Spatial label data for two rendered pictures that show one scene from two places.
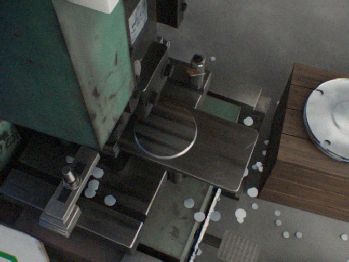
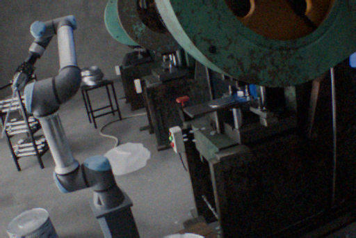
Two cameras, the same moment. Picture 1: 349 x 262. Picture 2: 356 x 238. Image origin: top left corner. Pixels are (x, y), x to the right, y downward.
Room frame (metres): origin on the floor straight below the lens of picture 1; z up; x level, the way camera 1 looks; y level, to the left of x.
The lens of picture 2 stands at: (1.49, -1.00, 1.22)
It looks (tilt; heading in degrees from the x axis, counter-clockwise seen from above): 19 degrees down; 145
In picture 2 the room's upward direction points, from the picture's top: 11 degrees counter-clockwise
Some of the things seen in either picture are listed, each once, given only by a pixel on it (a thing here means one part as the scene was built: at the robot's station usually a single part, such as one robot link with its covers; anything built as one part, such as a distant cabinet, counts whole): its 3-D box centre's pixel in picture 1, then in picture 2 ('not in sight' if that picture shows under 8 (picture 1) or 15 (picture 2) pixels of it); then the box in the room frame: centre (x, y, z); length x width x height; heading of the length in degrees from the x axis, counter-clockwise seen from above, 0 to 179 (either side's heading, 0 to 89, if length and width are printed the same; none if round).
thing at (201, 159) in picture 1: (187, 152); (213, 117); (0.39, -0.03, 0.72); 0.25 x 0.14 x 0.14; 67
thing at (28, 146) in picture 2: not in sight; (25, 122); (-2.11, -0.54, 0.47); 0.46 x 0.43 x 0.95; 47
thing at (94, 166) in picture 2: not in sight; (98, 171); (0.17, -0.58, 0.62); 0.13 x 0.12 x 0.14; 65
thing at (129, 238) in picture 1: (113, 133); (247, 116); (0.45, 0.13, 0.68); 0.45 x 0.30 x 0.06; 157
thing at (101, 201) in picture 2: not in sight; (106, 192); (0.17, -0.58, 0.50); 0.15 x 0.15 x 0.10
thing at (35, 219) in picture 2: not in sight; (27, 221); (-0.40, -0.97, 0.25); 0.29 x 0.29 x 0.01
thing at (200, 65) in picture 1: (197, 70); (237, 117); (0.57, -0.06, 0.75); 0.03 x 0.03 x 0.10; 67
